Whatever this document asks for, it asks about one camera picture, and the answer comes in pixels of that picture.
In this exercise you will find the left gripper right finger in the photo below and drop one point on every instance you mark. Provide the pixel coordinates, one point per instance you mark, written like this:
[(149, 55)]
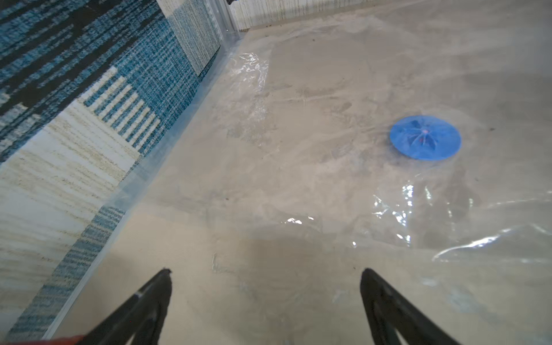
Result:
[(392, 318)]

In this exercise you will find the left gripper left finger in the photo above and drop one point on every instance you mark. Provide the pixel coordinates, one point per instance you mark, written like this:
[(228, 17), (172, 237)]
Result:
[(140, 319)]

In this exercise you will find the clear vacuum bag blue zipper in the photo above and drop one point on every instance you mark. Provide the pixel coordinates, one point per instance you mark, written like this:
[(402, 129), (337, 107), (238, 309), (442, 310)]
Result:
[(413, 137)]

